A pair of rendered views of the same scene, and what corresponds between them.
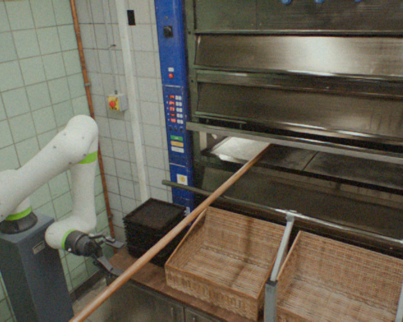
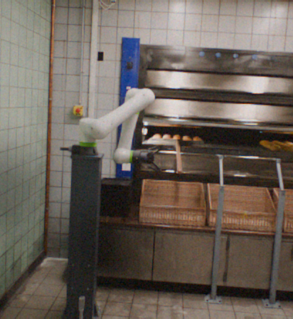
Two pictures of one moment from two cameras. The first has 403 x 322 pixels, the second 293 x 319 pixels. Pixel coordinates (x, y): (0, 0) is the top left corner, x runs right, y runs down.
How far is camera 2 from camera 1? 221 cm
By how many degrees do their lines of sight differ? 34
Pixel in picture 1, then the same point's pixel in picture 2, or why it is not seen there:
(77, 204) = (126, 139)
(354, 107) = (235, 107)
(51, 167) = (140, 105)
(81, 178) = (132, 123)
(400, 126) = (256, 115)
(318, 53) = (217, 81)
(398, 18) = (252, 67)
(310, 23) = (212, 66)
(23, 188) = (124, 117)
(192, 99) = not seen: hidden behind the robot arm
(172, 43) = (131, 72)
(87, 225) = not seen: hidden behind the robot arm
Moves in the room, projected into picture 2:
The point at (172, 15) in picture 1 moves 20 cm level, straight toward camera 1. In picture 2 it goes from (134, 56) to (146, 55)
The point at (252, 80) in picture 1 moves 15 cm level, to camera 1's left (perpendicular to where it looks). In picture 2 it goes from (181, 94) to (168, 93)
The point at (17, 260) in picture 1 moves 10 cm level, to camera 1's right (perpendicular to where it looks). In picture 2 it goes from (94, 172) to (108, 171)
